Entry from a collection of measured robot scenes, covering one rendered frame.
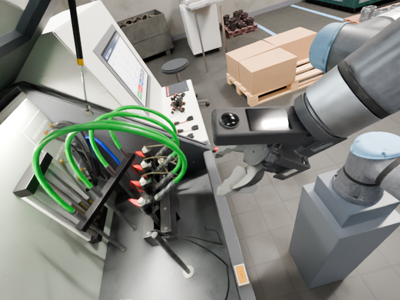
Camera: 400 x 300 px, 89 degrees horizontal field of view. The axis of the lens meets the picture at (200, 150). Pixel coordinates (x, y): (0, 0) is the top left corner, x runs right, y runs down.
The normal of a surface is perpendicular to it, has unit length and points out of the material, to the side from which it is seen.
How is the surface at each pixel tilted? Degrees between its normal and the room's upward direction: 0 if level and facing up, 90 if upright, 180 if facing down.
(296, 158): 45
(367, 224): 0
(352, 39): 35
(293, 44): 90
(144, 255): 0
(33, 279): 90
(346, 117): 83
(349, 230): 0
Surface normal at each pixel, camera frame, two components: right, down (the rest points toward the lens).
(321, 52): -0.95, 0.22
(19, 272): 0.96, -0.27
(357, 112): -0.41, 0.62
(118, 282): -0.22, -0.69
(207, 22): 0.18, 0.66
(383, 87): -0.55, 0.47
